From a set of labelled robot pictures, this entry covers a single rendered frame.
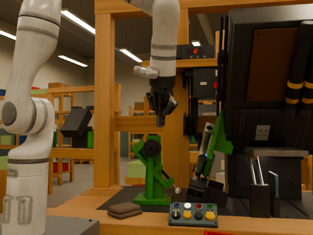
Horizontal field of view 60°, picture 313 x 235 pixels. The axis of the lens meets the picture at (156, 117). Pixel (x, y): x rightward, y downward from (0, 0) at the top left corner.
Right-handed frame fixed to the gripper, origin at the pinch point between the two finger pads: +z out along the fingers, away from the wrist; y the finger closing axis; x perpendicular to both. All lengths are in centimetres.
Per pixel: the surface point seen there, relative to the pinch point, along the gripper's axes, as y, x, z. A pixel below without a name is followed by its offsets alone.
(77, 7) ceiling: 721, -275, -44
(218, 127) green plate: 1.9, -30.6, 9.9
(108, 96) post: 71, -21, 13
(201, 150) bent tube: 12.2, -34.4, 25.0
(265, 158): -7, -54, 26
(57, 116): 517, -131, 187
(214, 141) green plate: 1.4, -28.4, 14.6
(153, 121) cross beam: 55, -40, 27
